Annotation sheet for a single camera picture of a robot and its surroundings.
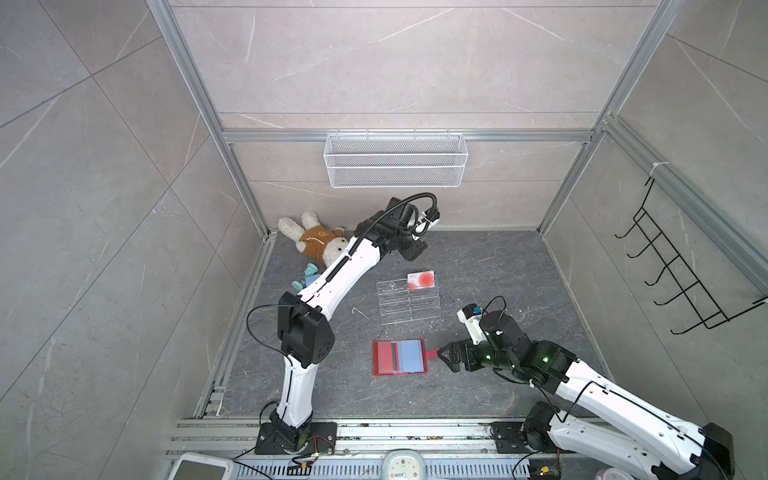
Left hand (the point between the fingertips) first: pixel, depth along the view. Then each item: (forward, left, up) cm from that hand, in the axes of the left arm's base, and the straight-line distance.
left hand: (416, 232), depth 85 cm
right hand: (-30, -7, -12) cm, 33 cm away
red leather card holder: (-28, +10, -24) cm, 38 cm away
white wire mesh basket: (+30, +4, +5) cm, 31 cm away
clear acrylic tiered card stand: (-11, +5, -22) cm, 25 cm away
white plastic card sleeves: (-28, +2, -24) cm, 37 cm away
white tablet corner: (-52, +55, -21) cm, 79 cm away
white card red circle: (-6, -2, -16) cm, 17 cm away
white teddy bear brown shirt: (+14, +35, -17) cm, 41 cm away
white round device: (-54, +7, -22) cm, 59 cm away
